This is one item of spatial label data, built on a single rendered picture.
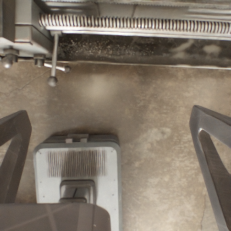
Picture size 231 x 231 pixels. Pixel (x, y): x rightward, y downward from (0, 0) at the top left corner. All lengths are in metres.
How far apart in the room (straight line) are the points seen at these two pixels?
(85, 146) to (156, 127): 0.54
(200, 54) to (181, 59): 0.10
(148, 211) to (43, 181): 0.81
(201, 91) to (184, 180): 0.65
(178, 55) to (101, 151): 0.68
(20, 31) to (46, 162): 0.81
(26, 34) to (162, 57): 0.64
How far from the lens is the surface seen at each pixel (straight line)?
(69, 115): 1.51
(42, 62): 0.93
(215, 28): 0.85
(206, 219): 1.89
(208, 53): 1.18
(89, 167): 1.30
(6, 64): 0.76
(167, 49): 1.12
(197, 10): 0.91
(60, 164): 1.32
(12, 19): 0.75
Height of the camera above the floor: 1.47
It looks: 84 degrees down
